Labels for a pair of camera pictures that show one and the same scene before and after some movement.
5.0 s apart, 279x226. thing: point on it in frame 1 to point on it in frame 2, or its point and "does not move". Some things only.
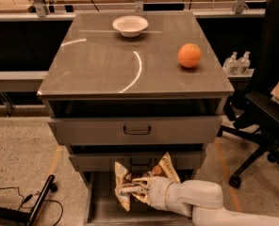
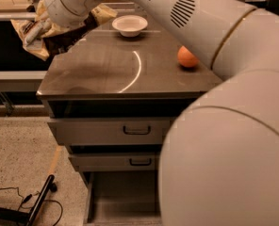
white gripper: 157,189 to 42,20
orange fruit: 189,55 does not move
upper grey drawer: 135,130 does not move
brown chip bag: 125,188 to 37,32
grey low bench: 15,81 does not move
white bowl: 131,25 does not move
